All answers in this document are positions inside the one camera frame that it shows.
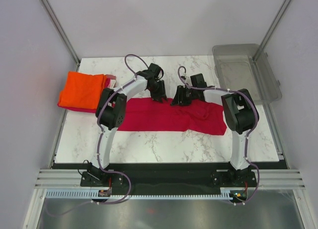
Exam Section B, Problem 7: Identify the left aluminium frame post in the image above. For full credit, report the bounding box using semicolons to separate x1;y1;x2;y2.
39;0;81;67

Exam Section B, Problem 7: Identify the aluminium frame post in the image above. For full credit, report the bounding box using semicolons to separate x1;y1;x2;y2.
253;0;293;61
39;0;81;67

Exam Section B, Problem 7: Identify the white slotted cable duct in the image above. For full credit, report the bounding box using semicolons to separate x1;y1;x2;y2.
45;189;243;200

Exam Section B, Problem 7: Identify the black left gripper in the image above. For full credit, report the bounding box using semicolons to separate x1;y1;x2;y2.
148;80;168;104

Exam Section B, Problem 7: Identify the right aluminium frame post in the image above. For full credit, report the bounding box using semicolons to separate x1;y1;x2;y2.
253;0;293;61

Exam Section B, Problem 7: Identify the pink white shirts stack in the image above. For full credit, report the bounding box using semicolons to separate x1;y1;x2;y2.
57;74;117;113

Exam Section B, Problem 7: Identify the crimson red t shirt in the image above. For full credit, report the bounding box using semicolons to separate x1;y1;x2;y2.
118;98;227;136

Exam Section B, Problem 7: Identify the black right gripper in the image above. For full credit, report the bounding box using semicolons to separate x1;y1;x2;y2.
170;85;197;107

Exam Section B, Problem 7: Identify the clear grey plastic bin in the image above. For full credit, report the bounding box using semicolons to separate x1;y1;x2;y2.
212;44;282;105

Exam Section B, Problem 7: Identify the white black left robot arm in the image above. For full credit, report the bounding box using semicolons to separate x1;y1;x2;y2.
91;63;167;186

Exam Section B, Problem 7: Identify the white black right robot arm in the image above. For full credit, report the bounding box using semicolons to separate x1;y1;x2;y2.
171;74;259;186

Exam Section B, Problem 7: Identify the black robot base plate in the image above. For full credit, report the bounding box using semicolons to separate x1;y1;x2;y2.
80;163;256;195

